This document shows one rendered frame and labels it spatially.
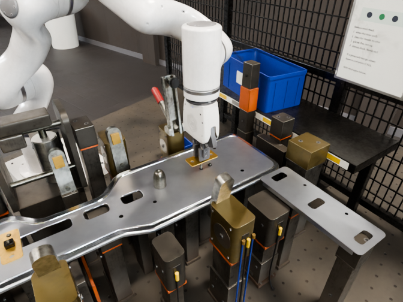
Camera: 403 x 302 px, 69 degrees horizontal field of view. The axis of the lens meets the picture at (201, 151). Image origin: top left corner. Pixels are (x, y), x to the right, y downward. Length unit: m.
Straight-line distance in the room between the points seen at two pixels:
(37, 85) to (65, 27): 4.93
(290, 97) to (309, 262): 0.55
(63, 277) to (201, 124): 0.40
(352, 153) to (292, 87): 0.32
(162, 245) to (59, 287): 0.20
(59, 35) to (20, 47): 5.13
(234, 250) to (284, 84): 0.61
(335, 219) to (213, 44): 0.46
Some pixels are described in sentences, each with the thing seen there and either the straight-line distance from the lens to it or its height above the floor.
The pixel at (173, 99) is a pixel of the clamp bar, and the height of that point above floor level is 1.15.
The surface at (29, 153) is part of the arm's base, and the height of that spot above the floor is 0.86.
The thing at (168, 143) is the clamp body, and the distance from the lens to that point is 0.89.
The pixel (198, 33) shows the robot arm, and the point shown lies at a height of 1.36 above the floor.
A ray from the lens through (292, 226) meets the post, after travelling 0.87.
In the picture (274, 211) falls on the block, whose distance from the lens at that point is 0.74.
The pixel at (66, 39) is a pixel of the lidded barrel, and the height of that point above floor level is 0.17.
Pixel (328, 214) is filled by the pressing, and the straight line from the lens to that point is 0.75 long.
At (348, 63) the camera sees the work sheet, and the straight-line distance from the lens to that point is 1.08.
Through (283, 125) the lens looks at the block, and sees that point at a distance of 0.91.
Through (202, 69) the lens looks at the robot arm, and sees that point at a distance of 0.64.
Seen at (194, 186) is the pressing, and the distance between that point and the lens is 0.76.
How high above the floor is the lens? 1.50
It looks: 34 degrees down
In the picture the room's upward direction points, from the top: straight up
